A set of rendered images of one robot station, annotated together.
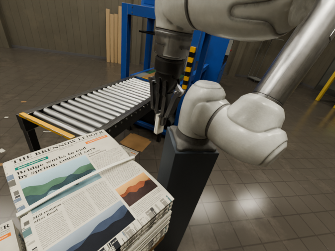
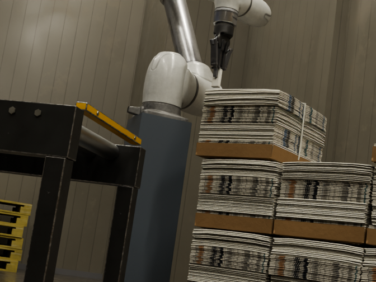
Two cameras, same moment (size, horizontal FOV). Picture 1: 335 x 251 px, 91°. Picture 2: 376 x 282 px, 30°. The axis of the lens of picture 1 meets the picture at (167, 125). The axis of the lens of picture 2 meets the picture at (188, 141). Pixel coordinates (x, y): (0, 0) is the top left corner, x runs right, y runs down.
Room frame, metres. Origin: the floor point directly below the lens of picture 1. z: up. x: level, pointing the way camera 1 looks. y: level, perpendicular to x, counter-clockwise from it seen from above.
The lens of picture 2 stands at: (0.64, 2.50, 0.50)
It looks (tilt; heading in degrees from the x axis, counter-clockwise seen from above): 9 degrees up; 267
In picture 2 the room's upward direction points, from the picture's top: 8 degrees clockwise
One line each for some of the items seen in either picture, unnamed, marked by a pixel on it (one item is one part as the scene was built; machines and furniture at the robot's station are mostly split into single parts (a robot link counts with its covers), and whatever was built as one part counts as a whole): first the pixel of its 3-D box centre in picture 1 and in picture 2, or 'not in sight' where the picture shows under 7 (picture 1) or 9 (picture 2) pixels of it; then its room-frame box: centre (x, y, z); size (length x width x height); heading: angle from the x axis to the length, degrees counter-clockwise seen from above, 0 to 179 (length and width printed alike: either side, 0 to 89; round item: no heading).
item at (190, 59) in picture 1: (188, 68); not in sight; (1.88, -0.11, 1.05); 0.05 x 0.05 x 0.45; 73
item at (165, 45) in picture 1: (172, 44); (225, 19); (0.45, 0.03, 1.39); 0.09 x 0.09 x 0.06
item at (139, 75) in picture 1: (162, 78); not in sight; (2.36, 0.20, 0.75); 0.70 x 0.65 x 0.10; 163
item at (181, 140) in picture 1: (191, 131); (155, 113); (0.65, -0.12, 1.03); 0.22 x 0.18 x 0.06; 16
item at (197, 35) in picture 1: (184, 91); not in sight; (1.94, -0.13, 0.77); 0.09 x 0.09 x 1.55; 73
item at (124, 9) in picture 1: (124, 73); not in sight; (2.20, 0.70, 0.77); 0.09 x 0.09 x 1.55; 73
